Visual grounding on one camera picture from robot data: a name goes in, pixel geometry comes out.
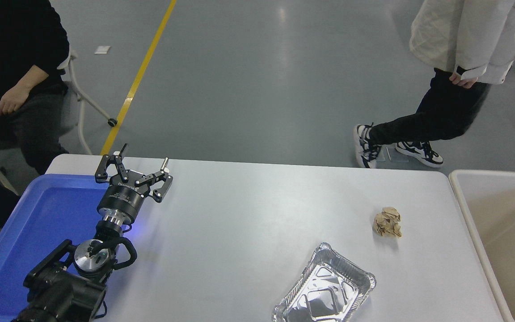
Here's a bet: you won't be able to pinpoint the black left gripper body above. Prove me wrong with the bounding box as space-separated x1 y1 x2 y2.
96 171 150 223

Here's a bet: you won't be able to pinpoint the person's left hand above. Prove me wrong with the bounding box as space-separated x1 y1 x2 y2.
0 87 30 116

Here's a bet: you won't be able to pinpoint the person's hand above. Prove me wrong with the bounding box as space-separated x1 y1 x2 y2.
449 72 479 89

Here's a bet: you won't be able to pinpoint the grey office chair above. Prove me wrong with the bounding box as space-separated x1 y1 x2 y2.
59 49 118 155

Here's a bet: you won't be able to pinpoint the blue plastic tray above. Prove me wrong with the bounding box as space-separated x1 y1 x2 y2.
0 174 138 322

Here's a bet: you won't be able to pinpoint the silver foil tray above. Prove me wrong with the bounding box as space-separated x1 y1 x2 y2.
272 242 377 322

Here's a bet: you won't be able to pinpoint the crumpled tan paper ball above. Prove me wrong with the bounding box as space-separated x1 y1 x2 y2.
373 206 403 237

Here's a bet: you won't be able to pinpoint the clear floor plate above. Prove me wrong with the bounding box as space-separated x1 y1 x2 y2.
385 147 408 162

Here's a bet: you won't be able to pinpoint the large pale bin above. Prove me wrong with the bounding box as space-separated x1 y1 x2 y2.
449 169 515 322

